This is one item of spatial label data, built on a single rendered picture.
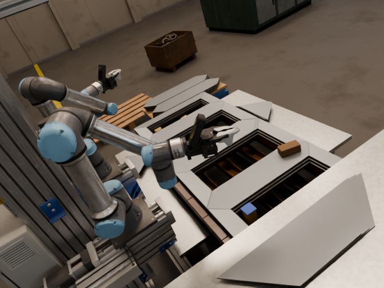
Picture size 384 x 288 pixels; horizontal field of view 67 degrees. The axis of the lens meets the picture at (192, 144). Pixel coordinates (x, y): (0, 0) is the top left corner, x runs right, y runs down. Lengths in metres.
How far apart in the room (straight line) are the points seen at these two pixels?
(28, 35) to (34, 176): 10.76
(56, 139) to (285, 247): 0.85
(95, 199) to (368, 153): 1.17
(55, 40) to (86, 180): 11.13
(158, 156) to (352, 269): 0.73
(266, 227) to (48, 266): 1.02
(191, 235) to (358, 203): 0.91
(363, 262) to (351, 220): 0.15
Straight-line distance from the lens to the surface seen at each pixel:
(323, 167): 1.74
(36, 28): 12.03
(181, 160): 1.95
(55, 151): 1.01
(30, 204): 1.46
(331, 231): 1.17
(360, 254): 1.16
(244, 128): 2.07
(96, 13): 12.34
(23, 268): 1.61
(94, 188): 1.12
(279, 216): 1.24
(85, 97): 1.73
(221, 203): 1.58
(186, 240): 1.74
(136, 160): 2.41
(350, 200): 1.27
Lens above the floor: 2.02
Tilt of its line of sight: 34 degrees down
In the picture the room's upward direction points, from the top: 19 degrees counter-clockwise
